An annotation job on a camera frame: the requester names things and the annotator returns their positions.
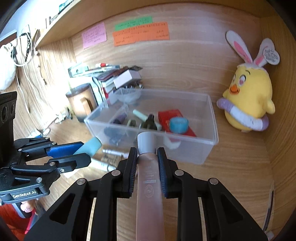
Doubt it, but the pale green tube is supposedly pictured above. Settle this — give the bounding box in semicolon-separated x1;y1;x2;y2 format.
132;109;162;131

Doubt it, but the red white marker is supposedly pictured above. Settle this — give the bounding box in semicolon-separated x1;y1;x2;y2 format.
95;63;120;69

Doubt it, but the purple small bottle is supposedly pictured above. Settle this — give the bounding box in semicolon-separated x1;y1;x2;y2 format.
111;113;127;125

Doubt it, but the clear plastic storage bin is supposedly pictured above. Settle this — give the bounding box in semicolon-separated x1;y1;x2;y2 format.
84;88;219;165

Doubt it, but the orange paper note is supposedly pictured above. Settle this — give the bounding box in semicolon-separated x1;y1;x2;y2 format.
112;22;170;47

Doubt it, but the dark green spray bottle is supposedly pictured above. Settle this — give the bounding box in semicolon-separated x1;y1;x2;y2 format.
141;114;157;131

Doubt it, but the pink cosmetic tube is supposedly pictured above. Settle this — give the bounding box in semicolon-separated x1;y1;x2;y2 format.
136;132;165;240

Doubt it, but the person left hand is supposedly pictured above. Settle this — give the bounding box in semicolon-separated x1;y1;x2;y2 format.
21;200;36;213

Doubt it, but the silver pen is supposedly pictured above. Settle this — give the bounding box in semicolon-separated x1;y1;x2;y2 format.
89;149;128;172

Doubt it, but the yellow chick plush toy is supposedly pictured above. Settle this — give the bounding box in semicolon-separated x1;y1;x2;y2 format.
216;30;280;132

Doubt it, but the stack of books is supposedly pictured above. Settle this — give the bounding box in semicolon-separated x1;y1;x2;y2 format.
68;63;129;104

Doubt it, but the green paper note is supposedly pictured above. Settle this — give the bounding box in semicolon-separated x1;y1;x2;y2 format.
115;16;153;31

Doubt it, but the bowl of beads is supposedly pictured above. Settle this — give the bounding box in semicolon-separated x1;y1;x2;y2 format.
114;87;142;104

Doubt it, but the light blue capped tube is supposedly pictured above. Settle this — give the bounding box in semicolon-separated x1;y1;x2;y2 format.
73;137;102;162

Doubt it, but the brown mug with lid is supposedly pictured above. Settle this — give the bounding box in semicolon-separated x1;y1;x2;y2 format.
66;83;98;123

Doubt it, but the red tea box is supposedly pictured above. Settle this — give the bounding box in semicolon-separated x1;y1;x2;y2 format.
158;109;196;137

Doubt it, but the white small cardboard box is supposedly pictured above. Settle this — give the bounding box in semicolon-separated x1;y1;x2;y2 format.
113;70;142;89

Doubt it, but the pink paper note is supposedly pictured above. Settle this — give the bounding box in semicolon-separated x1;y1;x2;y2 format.
81;22;107;49

